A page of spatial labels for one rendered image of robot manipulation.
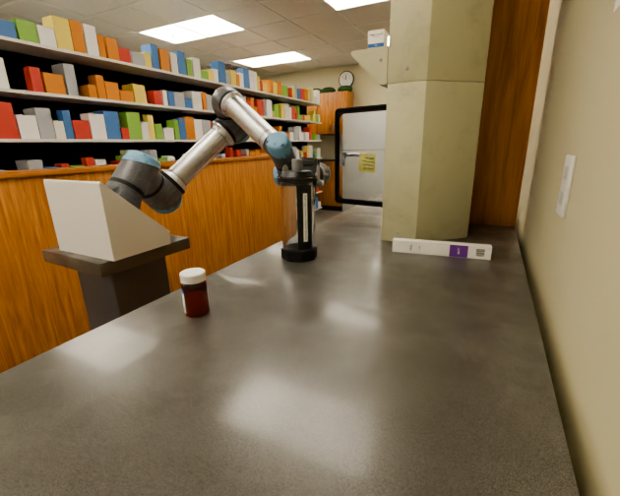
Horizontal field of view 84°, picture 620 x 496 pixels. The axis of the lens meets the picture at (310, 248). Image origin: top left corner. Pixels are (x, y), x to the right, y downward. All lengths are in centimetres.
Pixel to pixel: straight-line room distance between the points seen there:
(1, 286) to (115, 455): 206
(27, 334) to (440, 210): 229
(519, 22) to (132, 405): 146
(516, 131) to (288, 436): 126
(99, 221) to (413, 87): 96
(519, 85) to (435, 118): 42
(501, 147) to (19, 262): 241
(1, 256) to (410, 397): 224
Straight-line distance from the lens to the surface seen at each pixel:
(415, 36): 113
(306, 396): 48
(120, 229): 112
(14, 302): 251
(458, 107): 117
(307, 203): 91
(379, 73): 114
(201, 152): 143
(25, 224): 246
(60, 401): 57
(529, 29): 149
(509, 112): 145
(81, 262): 120
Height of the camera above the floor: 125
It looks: 17 degrees down
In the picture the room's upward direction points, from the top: 1 degrees counter-clockwise
